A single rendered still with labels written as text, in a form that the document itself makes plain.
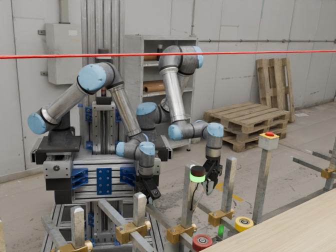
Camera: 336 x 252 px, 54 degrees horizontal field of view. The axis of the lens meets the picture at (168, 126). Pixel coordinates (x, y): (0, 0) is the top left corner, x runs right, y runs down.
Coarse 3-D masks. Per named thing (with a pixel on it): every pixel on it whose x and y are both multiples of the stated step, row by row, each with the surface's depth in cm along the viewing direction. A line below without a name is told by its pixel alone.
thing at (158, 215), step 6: (150, 204) 167; (150, 210) 163; (156, 210) 162; (156, 216) 159; (162, 216) 157; (162, 222) 155; (168, 222) 153; (180, 234) 145; (186, 234) 145; (180, 240) 145; (186, 240) 141
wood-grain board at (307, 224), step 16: (304, 208) 163; (320, 208) 164; (272, 224) 149; (288, 224) 149; (304, 224) 150; (320, 224) 151; (224, 240) 136; (240, 240) 137; (256, 240) 137; (272, 240) 138; (288, 240) 138; (304, 240) 139; (320, 240) 139
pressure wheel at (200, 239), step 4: (196, 236) 137; (200, 236) 137; (204, 236) 137; (208, 236) 137; (192, 240) 135; (196, 240) 134; (200, 240) 134; (204, 240) 135; (208, 240) 135; (192, 244) 134; (196, 244) 132; (200, 244) 132; (204, 244) 132; (208, 244) 132; (196, 248) 132; (200, 248) 131; (204, 248) 131
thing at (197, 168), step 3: (195, 165) 139; (198, 165) 139; (192, 168) 136; (195, 168) 136; (198, 168) 137; (201, 168) 137; (204, 168) 137; (189, 177) 140; (189, 180) 140; (189, 183) 140; (195, 189) 140; (192, 195) 143; (192, 198) 143; (192, 201) 144
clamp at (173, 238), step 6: (192, 222) 152; (168, 228) 147; (174, 228) 147; (180, 228) 147; (186, 228) 148; (192, 228) 149; (168, 234) 146; (174, 234) 143; (192, 234) 150; (168, 240) 146; (174, 240) 144
